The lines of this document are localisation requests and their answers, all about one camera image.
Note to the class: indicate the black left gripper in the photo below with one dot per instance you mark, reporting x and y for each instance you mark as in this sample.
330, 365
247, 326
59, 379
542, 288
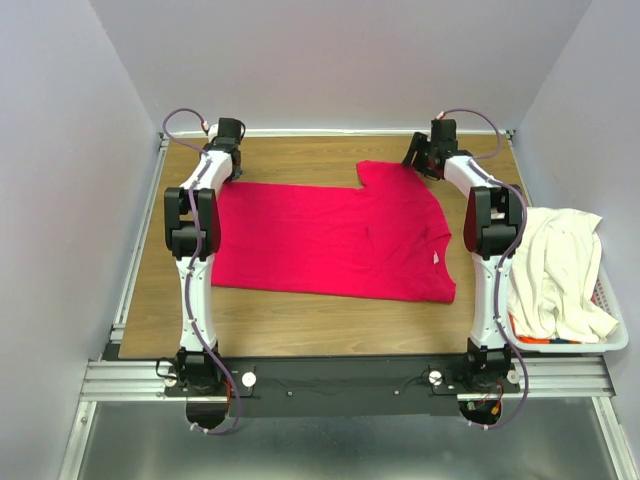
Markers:
236, 174

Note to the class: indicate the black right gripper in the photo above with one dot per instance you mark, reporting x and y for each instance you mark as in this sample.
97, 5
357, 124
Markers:
417, 144

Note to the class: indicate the pink t-shirt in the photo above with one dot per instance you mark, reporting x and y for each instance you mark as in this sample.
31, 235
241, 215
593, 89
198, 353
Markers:
384, 239

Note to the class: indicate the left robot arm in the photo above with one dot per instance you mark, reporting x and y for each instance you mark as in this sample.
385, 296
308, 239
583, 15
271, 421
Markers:
192, 233

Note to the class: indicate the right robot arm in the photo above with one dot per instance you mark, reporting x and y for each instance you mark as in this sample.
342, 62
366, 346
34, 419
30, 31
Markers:
493, 228

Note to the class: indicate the cream white t-shirt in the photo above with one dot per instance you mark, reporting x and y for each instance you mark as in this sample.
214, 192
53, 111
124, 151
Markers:
560, 270

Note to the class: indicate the orange garment in basket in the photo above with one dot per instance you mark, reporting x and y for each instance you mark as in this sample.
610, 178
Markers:
550, 341

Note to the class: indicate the white laundry basket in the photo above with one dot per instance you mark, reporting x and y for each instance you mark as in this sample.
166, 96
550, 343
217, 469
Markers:
610, 330

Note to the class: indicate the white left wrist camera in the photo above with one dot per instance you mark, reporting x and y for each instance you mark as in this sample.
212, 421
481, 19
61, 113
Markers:
210, 130

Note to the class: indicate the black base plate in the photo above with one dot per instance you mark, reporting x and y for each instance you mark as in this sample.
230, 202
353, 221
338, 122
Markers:
345, 386

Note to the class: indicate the aluminium table frame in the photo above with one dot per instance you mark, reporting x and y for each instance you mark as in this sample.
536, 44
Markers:
127, 428

